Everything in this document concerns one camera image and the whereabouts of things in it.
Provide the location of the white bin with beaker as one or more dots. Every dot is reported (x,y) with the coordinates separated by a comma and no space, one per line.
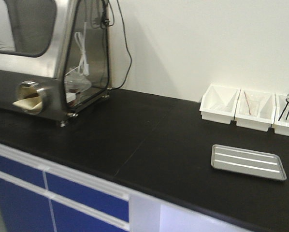
(262,106)

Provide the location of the silver metal tray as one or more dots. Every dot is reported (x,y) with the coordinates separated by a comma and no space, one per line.
(249,162)

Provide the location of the empty white storage bin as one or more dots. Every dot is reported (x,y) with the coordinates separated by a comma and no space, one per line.
(219,104)

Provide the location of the blue cabinet drawer front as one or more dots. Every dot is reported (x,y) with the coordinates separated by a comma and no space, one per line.
(96,199)

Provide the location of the red glass stirring rod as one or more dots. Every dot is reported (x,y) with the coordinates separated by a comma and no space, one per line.
(247,102)

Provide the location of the stainless steel glove box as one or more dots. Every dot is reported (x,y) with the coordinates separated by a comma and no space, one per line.
(63,45)

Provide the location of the cream rubber glove port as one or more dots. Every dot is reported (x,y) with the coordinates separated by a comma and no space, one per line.
(31,97)

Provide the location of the white bin with lamp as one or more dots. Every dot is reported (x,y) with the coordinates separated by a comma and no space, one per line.
(281,126)

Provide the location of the blue cabinet door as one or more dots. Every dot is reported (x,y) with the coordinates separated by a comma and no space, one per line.
(26,211)

